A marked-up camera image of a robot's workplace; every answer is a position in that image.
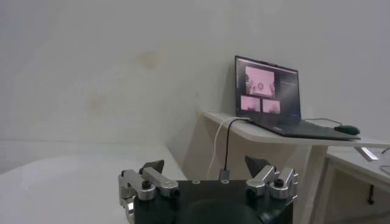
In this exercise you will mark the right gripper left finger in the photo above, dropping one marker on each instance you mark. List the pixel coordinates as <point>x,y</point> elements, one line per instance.
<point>155,179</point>

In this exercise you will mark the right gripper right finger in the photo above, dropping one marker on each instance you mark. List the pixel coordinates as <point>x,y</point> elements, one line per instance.
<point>263,178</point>

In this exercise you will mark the white side desk with label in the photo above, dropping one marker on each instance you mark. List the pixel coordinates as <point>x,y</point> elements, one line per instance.
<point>262,137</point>

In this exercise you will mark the black laptop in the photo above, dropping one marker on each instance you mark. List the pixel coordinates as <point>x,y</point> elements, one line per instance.
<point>286,97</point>

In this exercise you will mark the white neighbouring desk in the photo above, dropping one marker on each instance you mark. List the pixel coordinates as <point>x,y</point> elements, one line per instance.
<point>350,170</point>

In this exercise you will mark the dark computer mouse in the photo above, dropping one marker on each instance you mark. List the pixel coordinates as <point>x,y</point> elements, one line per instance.
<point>347,130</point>

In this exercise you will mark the silver metal bar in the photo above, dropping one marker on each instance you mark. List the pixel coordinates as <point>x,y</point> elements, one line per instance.
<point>367,154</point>

